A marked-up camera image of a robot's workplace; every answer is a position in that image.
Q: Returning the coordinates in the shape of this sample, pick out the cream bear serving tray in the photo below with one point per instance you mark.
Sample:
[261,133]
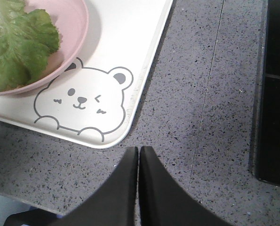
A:
[94,101]

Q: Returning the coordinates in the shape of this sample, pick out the pink round plate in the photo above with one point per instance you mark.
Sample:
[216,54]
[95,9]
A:
[71,19]

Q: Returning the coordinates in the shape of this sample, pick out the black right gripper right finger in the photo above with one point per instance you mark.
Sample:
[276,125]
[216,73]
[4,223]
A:
[163,202]

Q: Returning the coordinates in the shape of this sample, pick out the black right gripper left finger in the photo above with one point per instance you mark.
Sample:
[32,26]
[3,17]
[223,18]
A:
[113,204]

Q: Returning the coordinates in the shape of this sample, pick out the green lettuce leaf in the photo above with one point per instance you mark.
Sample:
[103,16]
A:
[27,40]

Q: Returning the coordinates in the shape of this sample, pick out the black glass cooktop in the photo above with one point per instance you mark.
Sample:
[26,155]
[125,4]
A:
[264,160]

